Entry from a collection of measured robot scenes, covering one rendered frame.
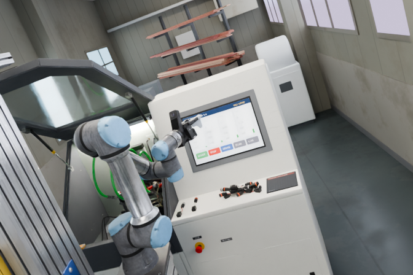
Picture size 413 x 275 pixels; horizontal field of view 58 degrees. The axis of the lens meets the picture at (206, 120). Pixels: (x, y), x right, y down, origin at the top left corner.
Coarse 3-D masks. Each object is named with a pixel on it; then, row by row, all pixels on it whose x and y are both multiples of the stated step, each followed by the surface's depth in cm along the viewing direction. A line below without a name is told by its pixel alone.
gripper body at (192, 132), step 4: (184, 124) 171; (184, 128) 172; (188, 128) 172; (192, 128) 175; (176, 132) 166; (180, 132) 166; (184, 132) 172; (188, 132) 171; (192, 132) 174; (184, 136) 171; (188, 136) 172; (192, 136) 172; (184, 140) 170; (184, 144) 169
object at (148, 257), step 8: (144, 248) 150; (152, 248) 155; (128, 256) 147; (136, 256) 147; (144, 256) 149; (152, 256) 151; (128, 264) 148; (136, 264) 147; (144, 264) 148; (152, 264) 150; (128, 272) 148; (136, 272) 147; (144, 272) 148
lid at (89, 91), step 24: (0, 72) 158; (24, 72) 150; (48, 72) 155; (72, 72) 160; (96, 72) 165; (24, 96) 175; (48, 96) 181; (72, 96) 188; (96, 96) 196; (120, 96) 204; (144, 96) 209; (24, 120) 204; (48, 120) 212; (72, 120) 222
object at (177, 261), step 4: (176, 256) 200; (180, 256) 200; (176, 260) 201; (180, 260) 200; (176, 264) 202; (180, 264) 201; (112, 268) 208; (116, 268) 208; (176, 268) 202; (180, 268) 202; (184, 268) 202; (96, 272) 211; (100, 272) 210; (104, 272) 210; (108, 272) 209; (112, 272) 209; (116, 272) 208; (180, 272) 203; (184, 272) 202
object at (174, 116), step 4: (172, 112) 171; (176, 112) 170; (172, 116) 171; (176, 116) 170; (172, 120) 171; (176, 120) 169; (180, 120) 170; (172, 124) 171; (176, 124) 169; (180, 124) 169; (172, 128) 170; (176, 128) 169; (180, 128) 168
